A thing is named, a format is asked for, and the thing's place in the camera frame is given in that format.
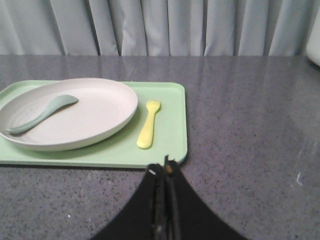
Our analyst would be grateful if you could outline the yellow plastic fork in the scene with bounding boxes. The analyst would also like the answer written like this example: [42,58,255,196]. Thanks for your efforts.
[136,100,161,150]

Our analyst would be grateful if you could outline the teal plastic knife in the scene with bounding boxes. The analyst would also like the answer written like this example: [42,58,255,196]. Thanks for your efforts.
[6,94,79,135]

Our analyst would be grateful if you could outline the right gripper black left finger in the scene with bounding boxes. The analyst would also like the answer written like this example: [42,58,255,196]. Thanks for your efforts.
[92,164,167,240]

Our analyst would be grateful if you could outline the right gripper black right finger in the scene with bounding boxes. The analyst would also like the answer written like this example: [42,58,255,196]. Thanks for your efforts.
[164,156,245,240]

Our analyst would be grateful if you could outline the grey pleated curtain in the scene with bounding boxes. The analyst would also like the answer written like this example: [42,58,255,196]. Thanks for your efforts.
[0,0,320,56]

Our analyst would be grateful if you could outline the white object at right edge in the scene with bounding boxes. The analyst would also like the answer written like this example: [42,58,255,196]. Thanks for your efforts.
[306,12,320,66]

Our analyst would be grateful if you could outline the white oval plate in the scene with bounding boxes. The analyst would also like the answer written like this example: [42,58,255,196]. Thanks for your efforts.
[0,78,138,152]

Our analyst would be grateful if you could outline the light green serving tray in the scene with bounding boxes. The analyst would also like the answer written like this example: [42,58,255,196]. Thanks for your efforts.
[0,80,188,168]

